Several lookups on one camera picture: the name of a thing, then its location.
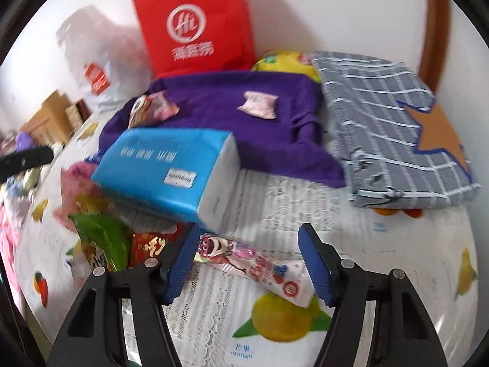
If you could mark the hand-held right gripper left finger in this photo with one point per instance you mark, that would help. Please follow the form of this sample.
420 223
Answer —
179 267

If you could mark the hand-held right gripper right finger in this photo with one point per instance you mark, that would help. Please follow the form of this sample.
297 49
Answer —
315 263

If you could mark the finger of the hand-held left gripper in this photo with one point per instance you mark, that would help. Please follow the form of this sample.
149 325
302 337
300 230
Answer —
23 160

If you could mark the red snack packet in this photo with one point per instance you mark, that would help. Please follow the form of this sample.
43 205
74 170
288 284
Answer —
149 248

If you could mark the white bear-print snack packet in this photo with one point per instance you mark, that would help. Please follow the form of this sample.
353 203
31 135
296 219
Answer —
248 262

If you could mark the green snack packet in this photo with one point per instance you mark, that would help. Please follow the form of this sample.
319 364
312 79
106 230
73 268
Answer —
103 241

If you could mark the pile of colourful packets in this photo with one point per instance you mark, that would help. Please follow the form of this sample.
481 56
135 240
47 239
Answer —
23 195

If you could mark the cardboard box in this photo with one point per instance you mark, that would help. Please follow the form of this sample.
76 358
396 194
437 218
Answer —
46 116

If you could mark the brown wooden box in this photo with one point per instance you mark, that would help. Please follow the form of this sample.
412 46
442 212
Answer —
78 112

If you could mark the fruit-print white cloth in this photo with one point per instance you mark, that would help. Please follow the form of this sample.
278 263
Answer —
267 206

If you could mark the blue tissue pack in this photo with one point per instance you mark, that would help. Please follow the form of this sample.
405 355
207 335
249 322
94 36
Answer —
152 168

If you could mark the white plastic bag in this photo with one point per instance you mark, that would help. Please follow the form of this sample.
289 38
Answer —
99 57

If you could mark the pink cartoon snack packet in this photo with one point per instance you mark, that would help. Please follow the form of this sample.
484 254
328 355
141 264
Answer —
152 107

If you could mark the purple towel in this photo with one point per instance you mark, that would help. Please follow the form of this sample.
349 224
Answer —
214 130

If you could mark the grey checked cloth with star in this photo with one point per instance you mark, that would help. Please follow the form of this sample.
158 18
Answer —
374 122

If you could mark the small pink snack packet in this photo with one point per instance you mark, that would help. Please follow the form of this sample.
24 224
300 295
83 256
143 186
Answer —
258 104

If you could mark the yellow chips bag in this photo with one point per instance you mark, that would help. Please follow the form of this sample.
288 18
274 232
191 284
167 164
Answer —
282 63

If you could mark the red paper bag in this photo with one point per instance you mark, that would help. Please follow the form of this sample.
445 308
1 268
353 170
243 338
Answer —
191 26

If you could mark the brown wooden frame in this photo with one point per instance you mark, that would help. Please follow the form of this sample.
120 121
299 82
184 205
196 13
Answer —
435 38

